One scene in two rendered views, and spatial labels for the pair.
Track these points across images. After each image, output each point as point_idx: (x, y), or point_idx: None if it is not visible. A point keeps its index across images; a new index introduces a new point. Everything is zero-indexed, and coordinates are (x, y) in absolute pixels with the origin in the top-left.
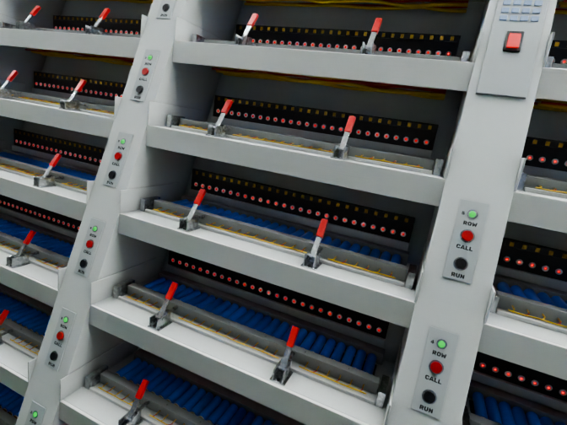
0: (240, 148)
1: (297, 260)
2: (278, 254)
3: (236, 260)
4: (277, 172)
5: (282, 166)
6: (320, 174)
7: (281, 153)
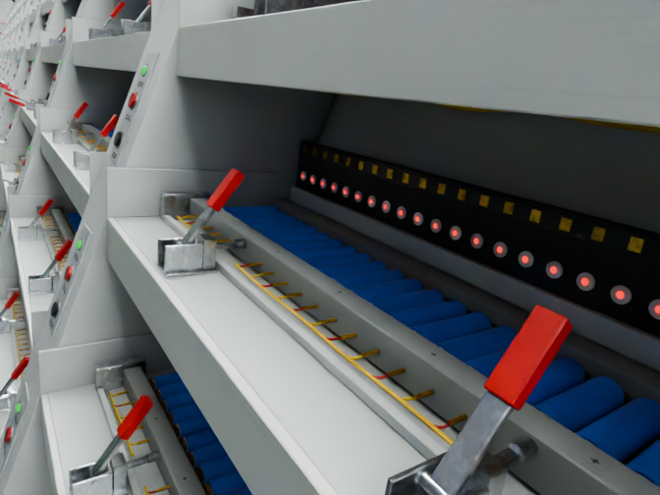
0: (301, 32)
1: (386, 478)
2: (337, 415)
3: (213, 396)
4: (384, 94)
5: (400, 67)
6: (549, 75)
7: (401, 13)
